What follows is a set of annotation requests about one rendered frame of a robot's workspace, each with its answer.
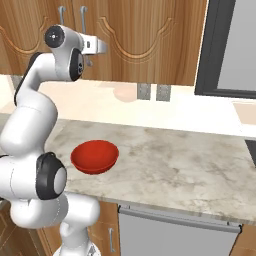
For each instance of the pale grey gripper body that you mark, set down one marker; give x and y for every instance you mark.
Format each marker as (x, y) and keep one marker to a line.
(102, 47)

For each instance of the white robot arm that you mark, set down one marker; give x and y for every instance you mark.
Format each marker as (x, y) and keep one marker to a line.
(31, 133)

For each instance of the red bowl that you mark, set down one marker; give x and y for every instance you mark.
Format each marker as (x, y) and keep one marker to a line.
(95, 156)

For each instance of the wooden base cabinet door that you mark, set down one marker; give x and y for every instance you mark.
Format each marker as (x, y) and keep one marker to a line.
(103, 226)

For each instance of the wooden base cabinet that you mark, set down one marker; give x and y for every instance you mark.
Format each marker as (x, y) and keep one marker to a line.
(245, 241)

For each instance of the black framed microwave oven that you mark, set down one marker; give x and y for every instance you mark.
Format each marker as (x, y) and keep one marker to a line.
(233, 46)

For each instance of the black hob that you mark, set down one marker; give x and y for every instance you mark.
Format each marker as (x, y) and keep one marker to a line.
(251, 148)

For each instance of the grey dishwasher door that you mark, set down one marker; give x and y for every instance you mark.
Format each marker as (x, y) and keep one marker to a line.
(173, 238)

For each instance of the wooden wall cabinet door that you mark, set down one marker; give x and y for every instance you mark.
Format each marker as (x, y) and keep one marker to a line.
(146, 30)
(20, 20)

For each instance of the grey wall socket plate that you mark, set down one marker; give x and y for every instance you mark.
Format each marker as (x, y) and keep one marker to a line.
(17, 81)
(163, 92)
(144, 91)

